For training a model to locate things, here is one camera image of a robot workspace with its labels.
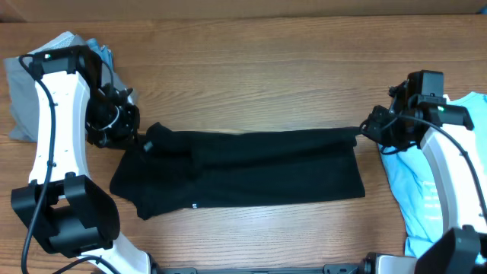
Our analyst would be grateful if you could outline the black t-shirt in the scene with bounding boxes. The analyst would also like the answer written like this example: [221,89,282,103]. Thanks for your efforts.
[110,124,365,220]

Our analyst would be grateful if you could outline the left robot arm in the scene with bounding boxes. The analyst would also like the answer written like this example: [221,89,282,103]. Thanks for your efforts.
[11,46,157,273]

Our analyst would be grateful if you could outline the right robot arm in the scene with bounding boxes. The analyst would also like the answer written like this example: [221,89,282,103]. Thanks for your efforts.
[358,70,486,273]

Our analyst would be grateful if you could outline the folded blue garment under shorts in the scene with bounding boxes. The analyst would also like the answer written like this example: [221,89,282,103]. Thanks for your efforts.
[86,38,114,72]

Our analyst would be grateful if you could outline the light blue t-shirt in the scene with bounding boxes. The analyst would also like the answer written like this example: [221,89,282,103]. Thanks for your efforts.
[381,92,486,258]

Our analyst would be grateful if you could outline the folded grey shorts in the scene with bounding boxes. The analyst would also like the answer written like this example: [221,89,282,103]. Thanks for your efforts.
[3,30,134,142]

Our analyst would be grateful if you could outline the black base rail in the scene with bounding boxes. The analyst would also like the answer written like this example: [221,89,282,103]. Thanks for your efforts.
[151,263,360,274]

